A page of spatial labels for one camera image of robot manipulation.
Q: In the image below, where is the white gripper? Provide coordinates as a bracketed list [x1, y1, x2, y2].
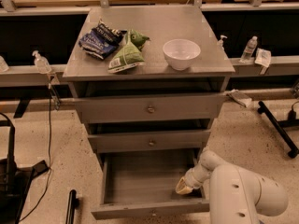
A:
[176, 163, 214, 195]

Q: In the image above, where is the grey bottom drawer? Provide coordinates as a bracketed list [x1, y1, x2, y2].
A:
[92, 148, 209, 219]

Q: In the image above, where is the grey drawer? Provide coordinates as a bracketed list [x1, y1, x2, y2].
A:
[88, 130, 210, 153]
[74, 93, 225, 123]
[92, 148, 209, 219]

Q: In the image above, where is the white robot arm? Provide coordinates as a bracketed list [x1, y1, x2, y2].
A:
[176, 149, 289, 224]

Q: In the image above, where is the grey middle drawer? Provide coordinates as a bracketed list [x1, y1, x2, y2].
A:
[88, 130, 210, 153]

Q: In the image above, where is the grey top drawer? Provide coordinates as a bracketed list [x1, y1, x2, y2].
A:
[74, 93, 225, 123]

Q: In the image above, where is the grey three-drawer cabinet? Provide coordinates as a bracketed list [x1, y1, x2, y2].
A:
[62, 5, 235, 220]

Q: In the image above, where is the black bar on floor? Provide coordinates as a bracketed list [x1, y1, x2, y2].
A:
[65, 189, 79, 224]

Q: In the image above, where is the black stand base right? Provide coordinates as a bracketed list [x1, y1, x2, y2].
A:
[257, 101, 299, 159]

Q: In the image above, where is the white bowl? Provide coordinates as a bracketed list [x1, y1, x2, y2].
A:
[163, 39, 201, 71]

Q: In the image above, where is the green chip bag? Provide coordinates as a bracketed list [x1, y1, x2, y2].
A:
[107, 29, 150, 74]

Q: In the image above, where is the clear water bottle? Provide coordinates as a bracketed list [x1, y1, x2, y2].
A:
[240, 36, 258, 63]

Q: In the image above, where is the small pump bottle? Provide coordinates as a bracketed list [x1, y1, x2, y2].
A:
[217, 35, 228, 50]

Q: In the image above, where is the white paper packet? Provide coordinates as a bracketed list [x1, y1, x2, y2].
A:
[254, 49, 271, 75]

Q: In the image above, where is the blue chip bag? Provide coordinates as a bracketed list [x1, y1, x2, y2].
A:
[78, 21, 123, 60]

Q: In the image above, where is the black equipment stand left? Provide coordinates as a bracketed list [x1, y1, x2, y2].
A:
[0, 113, 50, 224]

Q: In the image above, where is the clear sanitizer bottle left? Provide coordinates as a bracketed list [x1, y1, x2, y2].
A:
[32, 50, 51, 74]

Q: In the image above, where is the crumpled packet on rail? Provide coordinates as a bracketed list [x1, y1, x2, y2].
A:
[228, 90, 252, 107]

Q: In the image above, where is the black cable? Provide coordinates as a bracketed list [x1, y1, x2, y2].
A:
[18, 75, 62, 223]

